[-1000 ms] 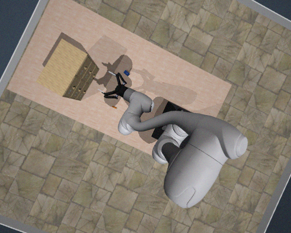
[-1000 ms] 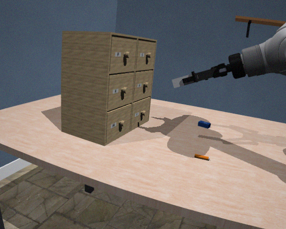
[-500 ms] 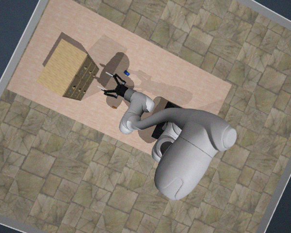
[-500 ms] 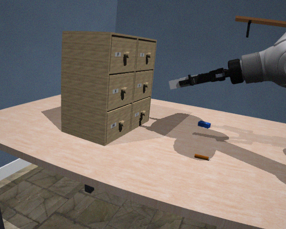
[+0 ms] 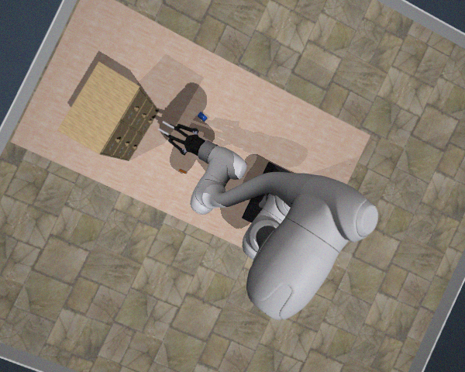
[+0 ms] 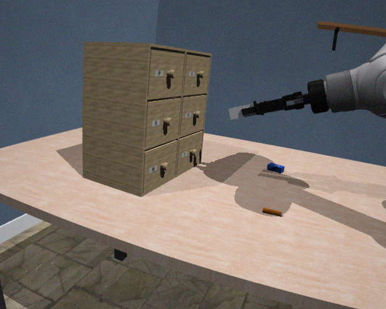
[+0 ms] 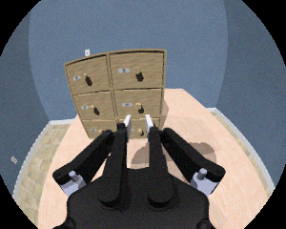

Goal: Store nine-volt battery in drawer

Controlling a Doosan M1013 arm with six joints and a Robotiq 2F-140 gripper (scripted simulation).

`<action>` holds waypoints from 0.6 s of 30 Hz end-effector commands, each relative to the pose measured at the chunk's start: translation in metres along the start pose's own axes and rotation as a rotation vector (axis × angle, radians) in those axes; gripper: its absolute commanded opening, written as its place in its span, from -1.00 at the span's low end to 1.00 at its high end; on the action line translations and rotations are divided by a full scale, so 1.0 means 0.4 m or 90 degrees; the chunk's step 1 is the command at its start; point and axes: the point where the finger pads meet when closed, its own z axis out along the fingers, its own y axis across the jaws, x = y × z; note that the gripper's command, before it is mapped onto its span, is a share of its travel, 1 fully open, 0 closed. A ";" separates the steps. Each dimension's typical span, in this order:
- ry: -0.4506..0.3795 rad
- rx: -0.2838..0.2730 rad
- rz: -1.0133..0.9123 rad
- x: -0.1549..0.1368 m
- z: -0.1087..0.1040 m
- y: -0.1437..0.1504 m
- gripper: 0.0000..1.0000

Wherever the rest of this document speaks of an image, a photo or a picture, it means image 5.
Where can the tan wooden drawer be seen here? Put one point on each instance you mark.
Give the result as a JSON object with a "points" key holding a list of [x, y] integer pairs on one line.
{"points": [[115, 139], [124, 143], [142, 114], [148, 120], [133, 146], [132, 109]]}

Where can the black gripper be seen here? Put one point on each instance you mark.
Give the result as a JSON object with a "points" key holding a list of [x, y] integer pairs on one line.
{"points": [[192, 142]]}

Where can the dark brown wooden chest of drawers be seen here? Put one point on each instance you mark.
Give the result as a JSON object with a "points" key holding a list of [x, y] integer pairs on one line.
{"points": [[99, 108]]}

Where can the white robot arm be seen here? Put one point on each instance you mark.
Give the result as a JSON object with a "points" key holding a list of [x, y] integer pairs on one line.
{"points": [[300, 214]]}

